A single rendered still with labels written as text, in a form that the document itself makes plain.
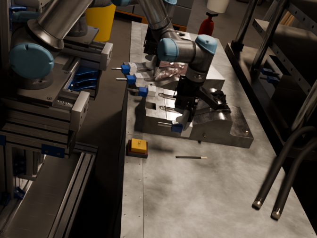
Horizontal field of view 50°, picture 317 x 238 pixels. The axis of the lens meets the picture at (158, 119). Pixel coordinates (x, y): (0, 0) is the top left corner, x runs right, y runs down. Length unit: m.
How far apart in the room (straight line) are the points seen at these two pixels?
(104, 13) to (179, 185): 3.07
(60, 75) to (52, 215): 0.83
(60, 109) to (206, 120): 0.62
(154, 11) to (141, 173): 0.58
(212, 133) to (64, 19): 0.83
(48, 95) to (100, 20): 3.00
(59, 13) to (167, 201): 0.69
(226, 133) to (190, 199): 0.40
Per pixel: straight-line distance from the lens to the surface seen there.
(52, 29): 0.98
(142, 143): 1.34
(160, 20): 1.17
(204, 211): 1.22
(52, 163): 2.11
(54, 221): 1.84
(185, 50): 1.11
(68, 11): 0.96
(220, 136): 1.52
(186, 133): 1.32
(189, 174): 1.33
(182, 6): 4.90
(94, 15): 4.11
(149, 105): 1.51
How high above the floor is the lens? 1.67
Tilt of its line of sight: 34 degrees down
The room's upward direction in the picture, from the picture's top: 15 degrees clockwise
